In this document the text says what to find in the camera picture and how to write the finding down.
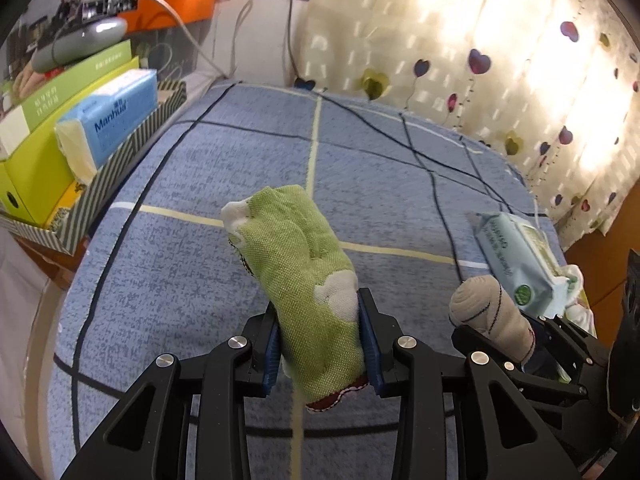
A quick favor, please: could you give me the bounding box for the striped storage box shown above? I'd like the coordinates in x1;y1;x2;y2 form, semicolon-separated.
0;80;188;256

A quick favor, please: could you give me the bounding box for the heart print curtain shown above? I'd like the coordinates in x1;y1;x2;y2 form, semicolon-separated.
290;0;640;251

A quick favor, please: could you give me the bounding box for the white cable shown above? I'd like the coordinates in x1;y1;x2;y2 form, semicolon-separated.
127;0;223;78

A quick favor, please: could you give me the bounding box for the orange tray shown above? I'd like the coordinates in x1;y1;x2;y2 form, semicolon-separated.
117;0;217;36

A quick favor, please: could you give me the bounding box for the black cable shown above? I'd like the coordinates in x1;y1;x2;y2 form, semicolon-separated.
294;77;538;221

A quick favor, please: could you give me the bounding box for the small white cloth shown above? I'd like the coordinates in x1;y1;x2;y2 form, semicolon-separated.
552;262;597;336

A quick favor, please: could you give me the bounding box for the beige sock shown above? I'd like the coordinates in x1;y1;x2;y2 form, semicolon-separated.
448;275;537;363

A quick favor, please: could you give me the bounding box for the black electronic device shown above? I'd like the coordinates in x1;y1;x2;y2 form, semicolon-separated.
81;0;139;20

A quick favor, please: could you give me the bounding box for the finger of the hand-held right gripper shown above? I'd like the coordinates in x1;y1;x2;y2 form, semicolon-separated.
451;325;591;404
531;316;609;387

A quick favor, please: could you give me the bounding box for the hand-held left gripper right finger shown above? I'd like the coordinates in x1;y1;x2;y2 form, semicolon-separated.
357;287;583;480

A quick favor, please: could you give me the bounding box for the green cloth with white patches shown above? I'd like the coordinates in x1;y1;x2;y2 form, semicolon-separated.
221;185;371;413

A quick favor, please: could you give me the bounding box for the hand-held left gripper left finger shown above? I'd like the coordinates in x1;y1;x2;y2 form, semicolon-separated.
60;307;281;480

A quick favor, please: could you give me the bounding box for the blue tissue pack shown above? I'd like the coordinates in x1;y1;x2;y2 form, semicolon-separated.
54;69;160;186

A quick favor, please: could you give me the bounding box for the lime green box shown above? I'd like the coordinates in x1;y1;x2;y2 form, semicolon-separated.
0;40;141;226

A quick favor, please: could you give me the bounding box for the light blue wet wipes pack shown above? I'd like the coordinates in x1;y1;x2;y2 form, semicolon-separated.
466;211;571;318

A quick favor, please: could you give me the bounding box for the wooden wardrobe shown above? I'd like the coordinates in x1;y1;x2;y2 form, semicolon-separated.
565;210;640;346

